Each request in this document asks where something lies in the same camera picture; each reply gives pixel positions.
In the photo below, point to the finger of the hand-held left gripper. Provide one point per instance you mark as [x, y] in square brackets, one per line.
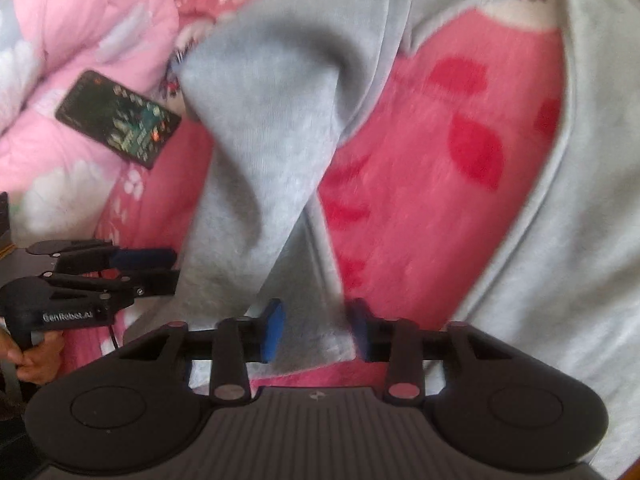
[160, 282]
[145, 258]

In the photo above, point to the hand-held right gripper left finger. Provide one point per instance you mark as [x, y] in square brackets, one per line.
[272, 332]

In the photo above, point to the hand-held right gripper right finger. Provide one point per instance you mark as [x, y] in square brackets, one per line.
[360, 332]

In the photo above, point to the grey sweatpants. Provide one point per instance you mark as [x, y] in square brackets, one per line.
[280, 110]

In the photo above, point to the person's left hand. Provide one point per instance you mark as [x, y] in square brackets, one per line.
[37, 362]

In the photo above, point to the black smartphone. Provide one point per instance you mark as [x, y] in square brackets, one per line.
[115, 115]

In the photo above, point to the pink floral blanket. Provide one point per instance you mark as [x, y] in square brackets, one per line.
[425, 185]

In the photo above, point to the pink quilt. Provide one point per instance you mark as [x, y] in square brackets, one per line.
[75, 20]

